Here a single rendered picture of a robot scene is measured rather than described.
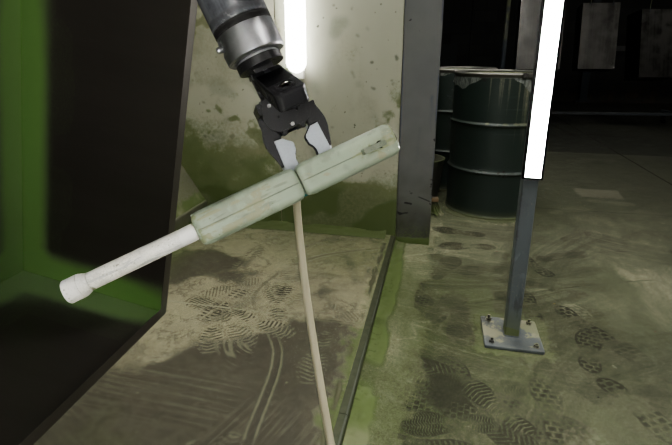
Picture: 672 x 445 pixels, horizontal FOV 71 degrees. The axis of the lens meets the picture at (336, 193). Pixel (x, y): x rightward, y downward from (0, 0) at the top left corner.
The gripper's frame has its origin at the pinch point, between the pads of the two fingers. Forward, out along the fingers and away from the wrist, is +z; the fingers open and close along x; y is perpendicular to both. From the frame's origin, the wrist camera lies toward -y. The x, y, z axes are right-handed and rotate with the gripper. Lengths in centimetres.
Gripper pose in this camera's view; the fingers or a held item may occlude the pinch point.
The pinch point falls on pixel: (318, 179)
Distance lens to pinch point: 70.6
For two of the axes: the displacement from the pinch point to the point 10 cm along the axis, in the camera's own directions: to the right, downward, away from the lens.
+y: -2.3, 0.0, 9.7
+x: -8.8, 4.3, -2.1
